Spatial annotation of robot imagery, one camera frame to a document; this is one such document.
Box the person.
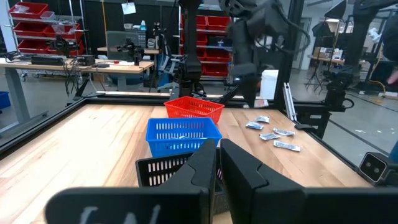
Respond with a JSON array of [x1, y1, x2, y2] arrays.
[[381, 14, 398, 71]]

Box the blue storage bin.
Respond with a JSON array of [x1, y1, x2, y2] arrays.
[[0, 90, 12, 110]]

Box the black table-level depth camera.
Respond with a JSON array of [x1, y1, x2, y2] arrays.
[[358, 151, 398, 187]]

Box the red plastic basket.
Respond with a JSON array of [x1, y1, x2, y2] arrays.
[[164, 96, 225, 124]]

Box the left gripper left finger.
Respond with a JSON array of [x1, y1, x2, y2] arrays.
[[45, 139, 217, 224]]

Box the white packet blue square print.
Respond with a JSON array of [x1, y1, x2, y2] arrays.
[[245, 121, 264, 131]]

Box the black electronics box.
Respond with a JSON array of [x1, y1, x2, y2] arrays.
[[30, 55, 66, 67]]

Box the white paper sheet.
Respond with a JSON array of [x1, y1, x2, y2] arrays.
[[121, 2, 137, 16]]

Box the black vertical post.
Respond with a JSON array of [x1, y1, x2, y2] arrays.
[[273, 0, 305, 110]]

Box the red storage bin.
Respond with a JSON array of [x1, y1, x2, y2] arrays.
[[201, 63, 231, 78], [17, 39, 57, 54], [12, 21, 47, 38], [206, 15, 233, 31], [203, 48, 233, 63], [195, 14, 208, 30], [43, 24, 85, 40], [8, 1, 50, 19]]

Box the black aluminium table frame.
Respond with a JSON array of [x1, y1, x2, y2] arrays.
[[0, 91, 398, 187]]

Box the black tripod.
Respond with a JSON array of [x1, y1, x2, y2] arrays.
[[304, 21, 331, 91]]

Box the blue plastic basket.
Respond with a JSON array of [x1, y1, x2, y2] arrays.
[[146, 117, 223, 158]]

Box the black studio light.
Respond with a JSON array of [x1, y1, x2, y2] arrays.
[[323, 0, 348, 20]]

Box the black cylindrical mount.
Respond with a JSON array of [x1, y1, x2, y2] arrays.
[[324, 77, 355, 113]]

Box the black plastic basket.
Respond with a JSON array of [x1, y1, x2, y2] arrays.
[[136, 149, 224, 215]]

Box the grey perforated panel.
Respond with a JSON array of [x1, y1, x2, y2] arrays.
[[105, 30, 147, 60]]

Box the white box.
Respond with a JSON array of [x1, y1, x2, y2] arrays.
[[260, 69, 279, 100]]

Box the black equipment with cables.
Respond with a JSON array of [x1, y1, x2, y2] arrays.
[[46, 35, 82, 58]]

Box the blue chair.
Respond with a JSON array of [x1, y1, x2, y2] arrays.
[[157, 52, 180, 91]]

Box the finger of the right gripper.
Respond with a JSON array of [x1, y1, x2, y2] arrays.
[[239, 75, 251, 108], [249, 74, 259, 108]]

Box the silver aluminium bar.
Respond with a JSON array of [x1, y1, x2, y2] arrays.
[[282, 82, 298, 121]]

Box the person's hand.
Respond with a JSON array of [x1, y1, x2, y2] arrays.
[[386, 70, 398, 85]]

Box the wooden top workbench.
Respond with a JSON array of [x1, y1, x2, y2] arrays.
[[0, 57, 155, 125]]

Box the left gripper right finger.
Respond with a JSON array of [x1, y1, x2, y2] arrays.
[[220, 139, 398, 224]]

